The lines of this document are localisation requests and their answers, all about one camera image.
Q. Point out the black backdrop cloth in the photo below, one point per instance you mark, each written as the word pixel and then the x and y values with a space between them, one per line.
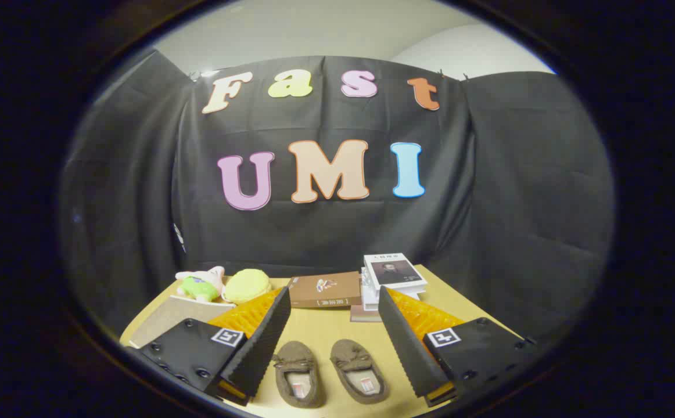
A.
pixel 488 191

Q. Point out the thin brown book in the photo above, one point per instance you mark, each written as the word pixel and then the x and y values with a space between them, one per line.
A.
pixel 365 315

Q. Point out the white book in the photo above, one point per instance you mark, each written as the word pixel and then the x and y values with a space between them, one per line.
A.
pixel 371 302
pixel 370 284

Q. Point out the green and pink plush toy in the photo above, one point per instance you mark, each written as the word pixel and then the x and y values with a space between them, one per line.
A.
pixel 201 285

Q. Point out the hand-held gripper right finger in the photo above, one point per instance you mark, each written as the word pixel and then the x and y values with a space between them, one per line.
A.
pixel 407 342

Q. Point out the yellow plush toy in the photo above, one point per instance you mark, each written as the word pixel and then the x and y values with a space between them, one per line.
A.
pixel 247 285

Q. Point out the portrait cover book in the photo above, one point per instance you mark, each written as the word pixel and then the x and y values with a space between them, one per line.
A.
pixel 394 271

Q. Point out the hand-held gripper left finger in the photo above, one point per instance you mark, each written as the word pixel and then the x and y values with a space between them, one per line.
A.
pixel 262 342

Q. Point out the beige fabric storage box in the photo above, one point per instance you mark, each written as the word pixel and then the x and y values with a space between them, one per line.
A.
pixel 169 316

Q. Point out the brown hardcover book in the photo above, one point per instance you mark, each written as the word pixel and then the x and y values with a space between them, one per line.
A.
pixel 323 288

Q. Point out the brown moccasin shoe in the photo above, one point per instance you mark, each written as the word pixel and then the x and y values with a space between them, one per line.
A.
pixel 298 371
pixel 358 368

